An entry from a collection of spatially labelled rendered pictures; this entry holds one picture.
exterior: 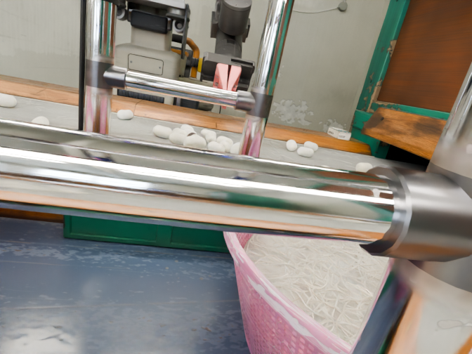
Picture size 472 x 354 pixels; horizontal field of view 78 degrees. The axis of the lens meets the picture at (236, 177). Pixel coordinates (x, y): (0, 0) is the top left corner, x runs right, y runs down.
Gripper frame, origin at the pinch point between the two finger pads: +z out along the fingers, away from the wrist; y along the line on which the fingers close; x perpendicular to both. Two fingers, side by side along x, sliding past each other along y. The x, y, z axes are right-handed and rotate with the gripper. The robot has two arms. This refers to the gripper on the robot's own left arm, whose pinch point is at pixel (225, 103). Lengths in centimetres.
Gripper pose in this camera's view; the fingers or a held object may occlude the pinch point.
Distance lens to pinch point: 56.0
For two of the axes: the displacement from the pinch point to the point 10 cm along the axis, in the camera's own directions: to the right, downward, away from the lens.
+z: -0.3, 8.7, -5.0
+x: -2.1, 4.8, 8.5
